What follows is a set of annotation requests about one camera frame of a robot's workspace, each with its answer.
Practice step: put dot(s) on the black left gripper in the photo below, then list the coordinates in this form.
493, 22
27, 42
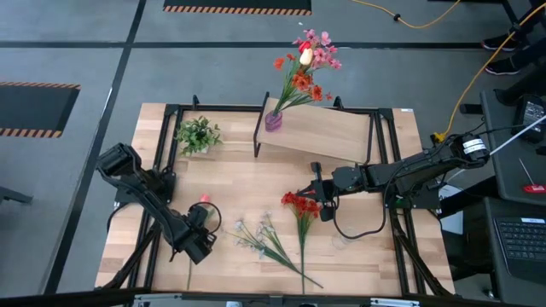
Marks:
194, 239

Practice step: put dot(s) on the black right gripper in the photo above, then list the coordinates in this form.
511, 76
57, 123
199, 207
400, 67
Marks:
341, 181

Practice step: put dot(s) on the red artificial flower bunch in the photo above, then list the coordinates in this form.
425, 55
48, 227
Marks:
303, 206

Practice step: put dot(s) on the clear glass vase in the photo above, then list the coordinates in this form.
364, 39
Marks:
345, 239

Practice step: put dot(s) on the white artificial flower bunch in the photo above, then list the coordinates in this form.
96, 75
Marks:
260, 239

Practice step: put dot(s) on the purple ribbed glass vase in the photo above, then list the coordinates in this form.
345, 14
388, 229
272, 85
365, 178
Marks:
273, 121

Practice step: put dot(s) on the orange artificial flower bunch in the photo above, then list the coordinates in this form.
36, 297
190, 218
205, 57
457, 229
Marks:
303, 81

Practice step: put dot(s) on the cream artificial tulip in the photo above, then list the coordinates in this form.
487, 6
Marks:
306, 57

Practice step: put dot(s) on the pink artificial flower bunch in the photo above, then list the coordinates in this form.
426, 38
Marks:
322, 55

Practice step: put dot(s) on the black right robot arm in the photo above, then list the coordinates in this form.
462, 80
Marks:
418, 168

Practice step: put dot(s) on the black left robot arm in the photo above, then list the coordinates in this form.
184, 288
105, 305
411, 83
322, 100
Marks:
128, 179

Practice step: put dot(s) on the green plant in white pot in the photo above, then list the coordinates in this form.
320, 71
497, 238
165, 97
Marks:
198, 136

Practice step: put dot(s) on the black overhead crossbar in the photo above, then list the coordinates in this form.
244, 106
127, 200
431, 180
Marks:
85, 296

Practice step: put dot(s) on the dark grey desk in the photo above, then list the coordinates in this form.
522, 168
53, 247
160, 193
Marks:
512, 170

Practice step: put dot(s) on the white rod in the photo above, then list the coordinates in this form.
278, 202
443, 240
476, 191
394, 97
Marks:
516, 136

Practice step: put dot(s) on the black keyboard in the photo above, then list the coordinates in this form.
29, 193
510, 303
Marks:
522, 239

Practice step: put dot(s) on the black hazard-striped floor mat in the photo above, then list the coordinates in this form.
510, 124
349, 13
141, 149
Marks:
236, 4
34, 108

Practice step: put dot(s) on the black handheld device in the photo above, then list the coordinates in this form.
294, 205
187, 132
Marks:
529, 115

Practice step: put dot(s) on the person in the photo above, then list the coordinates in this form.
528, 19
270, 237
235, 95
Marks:
499, 42

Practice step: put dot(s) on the wooden shelf with black frame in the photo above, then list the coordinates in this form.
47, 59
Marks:
315, 132

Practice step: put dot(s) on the black table frame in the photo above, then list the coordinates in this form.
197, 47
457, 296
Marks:
213, 107

